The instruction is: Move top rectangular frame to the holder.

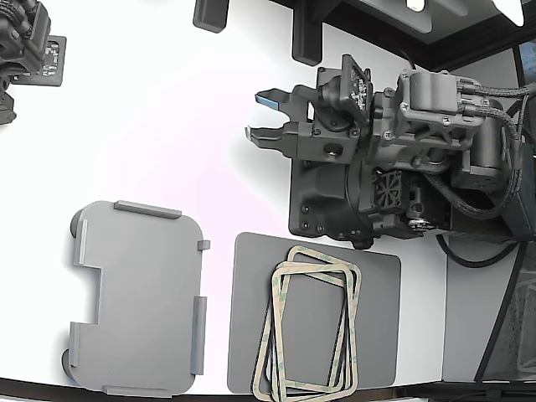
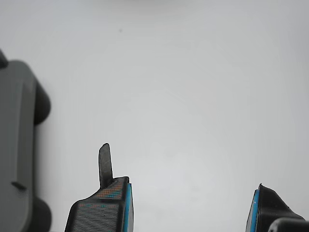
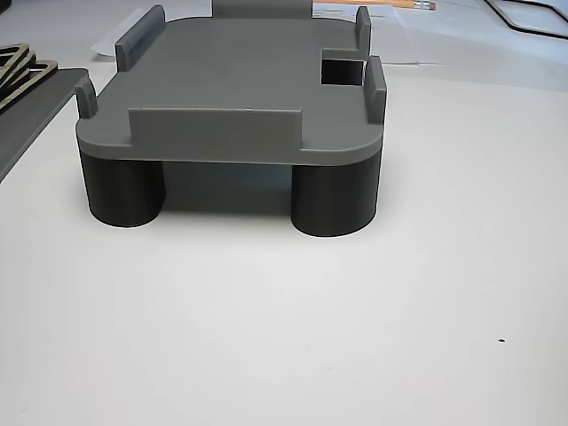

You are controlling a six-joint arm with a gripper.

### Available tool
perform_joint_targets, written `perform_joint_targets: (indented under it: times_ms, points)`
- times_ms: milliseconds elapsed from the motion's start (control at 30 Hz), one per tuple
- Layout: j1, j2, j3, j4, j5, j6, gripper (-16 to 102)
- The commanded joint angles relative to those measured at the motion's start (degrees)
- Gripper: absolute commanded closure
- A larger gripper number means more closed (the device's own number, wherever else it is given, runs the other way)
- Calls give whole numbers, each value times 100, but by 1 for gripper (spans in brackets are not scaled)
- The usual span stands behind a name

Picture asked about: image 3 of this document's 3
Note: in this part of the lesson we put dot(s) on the thin black rectangular frame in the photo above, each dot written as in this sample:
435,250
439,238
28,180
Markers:
534,29

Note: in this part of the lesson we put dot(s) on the white paper sheet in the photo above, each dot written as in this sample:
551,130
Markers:
119,32

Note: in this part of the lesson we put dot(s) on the grey holder with black legs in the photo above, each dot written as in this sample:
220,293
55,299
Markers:
231,66

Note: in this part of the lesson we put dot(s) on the yellow pencil with pink eraser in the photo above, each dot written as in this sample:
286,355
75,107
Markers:
415,4

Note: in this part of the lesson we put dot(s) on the dark grey flat tray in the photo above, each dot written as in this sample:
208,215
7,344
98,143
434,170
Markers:
26,128

